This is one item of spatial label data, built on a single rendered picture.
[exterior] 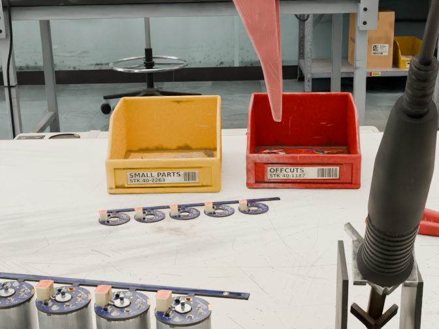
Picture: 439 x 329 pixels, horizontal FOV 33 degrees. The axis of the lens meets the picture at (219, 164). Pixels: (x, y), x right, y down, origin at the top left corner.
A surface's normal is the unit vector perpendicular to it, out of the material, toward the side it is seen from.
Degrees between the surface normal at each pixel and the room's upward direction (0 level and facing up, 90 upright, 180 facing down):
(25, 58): 90
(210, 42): 90
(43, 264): 0
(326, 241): 0
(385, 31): 90
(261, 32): 112
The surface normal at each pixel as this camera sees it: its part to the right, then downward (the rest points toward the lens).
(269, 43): -0.09, 0.64
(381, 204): -0.74, 0.57
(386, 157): -0.89, 0.34
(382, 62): 0.00, 0.29
